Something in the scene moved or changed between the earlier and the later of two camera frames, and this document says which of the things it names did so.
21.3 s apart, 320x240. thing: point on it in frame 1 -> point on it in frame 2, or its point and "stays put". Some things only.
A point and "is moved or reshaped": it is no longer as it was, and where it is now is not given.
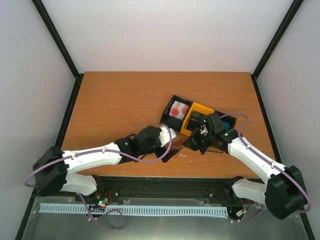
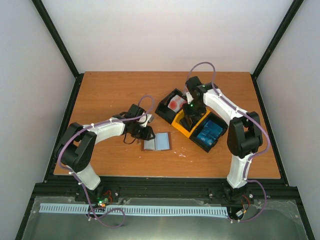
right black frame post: x=291 y=12 stays put
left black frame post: x=42 y=10 stays put
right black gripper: x=192 y=142 -> x=188 y=113
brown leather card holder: x=177 y=142 is moved or reshaped
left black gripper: x=169 y=155 -> x=146 y=135
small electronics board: x=101 y=201 stays put
